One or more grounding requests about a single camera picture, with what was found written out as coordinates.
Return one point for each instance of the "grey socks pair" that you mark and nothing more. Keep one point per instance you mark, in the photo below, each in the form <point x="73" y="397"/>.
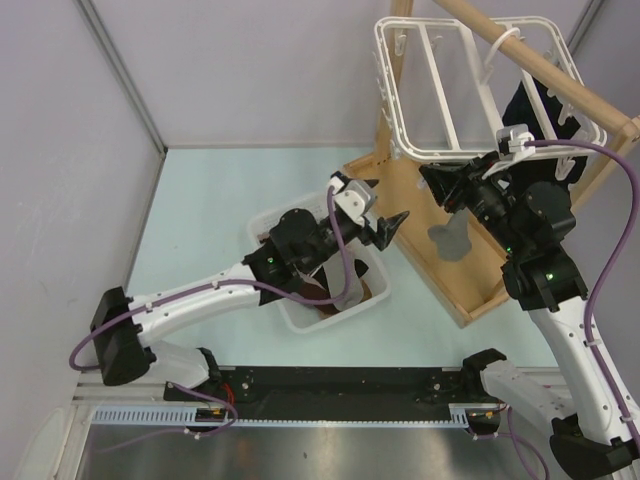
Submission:
<point x="452" y="239"/>

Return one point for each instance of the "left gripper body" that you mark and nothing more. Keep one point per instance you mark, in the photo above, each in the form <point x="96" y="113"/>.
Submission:
<point x="367" y="235"/>

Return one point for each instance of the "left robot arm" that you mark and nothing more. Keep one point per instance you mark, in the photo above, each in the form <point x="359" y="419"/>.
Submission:
<point x="302" y="259"/>

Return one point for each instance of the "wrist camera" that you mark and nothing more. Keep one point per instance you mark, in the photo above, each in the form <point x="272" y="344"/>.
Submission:
<point x="354" y="197"/>
<point x="513" y="148"/>

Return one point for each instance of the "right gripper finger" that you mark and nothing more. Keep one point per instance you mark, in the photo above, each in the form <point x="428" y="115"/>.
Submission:
<point x="449" y="191"/>
<point x="446" y="175"/>

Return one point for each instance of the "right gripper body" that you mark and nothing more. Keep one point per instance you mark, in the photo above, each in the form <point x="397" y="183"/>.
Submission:
<point x="489" y="201"/>

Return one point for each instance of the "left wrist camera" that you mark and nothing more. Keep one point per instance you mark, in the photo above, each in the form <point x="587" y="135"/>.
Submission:
<point x="354" y="197"/>

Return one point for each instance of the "black striped socks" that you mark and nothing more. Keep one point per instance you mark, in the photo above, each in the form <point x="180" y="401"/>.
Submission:
<point x="359" y="268"/>

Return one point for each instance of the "black hanging socks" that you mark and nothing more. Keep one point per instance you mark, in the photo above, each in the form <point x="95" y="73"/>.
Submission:
<point x="520" y="111"/>

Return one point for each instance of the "white corner clip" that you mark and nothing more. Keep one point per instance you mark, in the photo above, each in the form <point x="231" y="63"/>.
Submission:
<point x="395" y="151"/>

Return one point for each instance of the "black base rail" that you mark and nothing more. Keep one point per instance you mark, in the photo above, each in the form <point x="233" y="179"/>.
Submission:
<point x="344" y="394"/>

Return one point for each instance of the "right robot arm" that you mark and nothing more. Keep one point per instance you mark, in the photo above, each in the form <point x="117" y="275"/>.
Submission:
<point x="592" y="434"/>

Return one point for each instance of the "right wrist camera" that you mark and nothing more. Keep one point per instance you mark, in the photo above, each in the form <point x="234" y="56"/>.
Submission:
<point x="513" y="148"/>

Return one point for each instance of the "white plastic basket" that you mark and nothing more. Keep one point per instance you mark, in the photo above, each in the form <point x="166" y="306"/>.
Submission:
<point x="302" y="319"/>

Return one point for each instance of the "wooden drying rack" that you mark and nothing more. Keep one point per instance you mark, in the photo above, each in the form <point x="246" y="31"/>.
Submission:
<point x="473" y="287"/>

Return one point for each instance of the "brown striped socks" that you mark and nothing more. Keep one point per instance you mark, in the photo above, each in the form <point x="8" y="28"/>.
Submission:
<point x="320" y="297"/>

